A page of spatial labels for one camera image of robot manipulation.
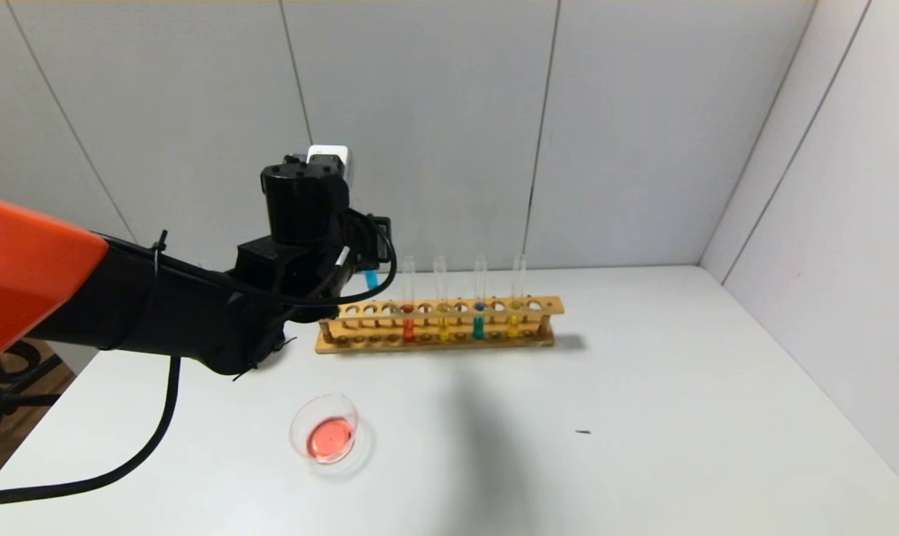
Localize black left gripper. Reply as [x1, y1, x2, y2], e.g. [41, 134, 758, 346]
[350, 214, 392, 275]

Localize test tube red liquid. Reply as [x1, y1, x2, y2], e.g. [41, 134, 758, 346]
[401, 255, 417, 343]

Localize test tube yellow liquid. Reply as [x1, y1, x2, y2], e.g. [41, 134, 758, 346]
[433, 255, 450, 342]
[510, 255, 528, 339]

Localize wooden test tube rack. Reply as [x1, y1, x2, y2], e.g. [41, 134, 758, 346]
[315, 296, 565, 354]

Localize clear glass beaker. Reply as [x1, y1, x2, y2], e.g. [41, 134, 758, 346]
[289, 393, 375, 477]

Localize black metal chair base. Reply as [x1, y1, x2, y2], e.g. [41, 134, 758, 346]
[0, 339, 74, 488]

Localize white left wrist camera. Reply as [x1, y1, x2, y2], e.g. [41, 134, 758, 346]
[305, 144, 354, 187]

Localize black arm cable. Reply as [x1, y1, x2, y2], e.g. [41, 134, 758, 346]
[0, 216, 399, 507]

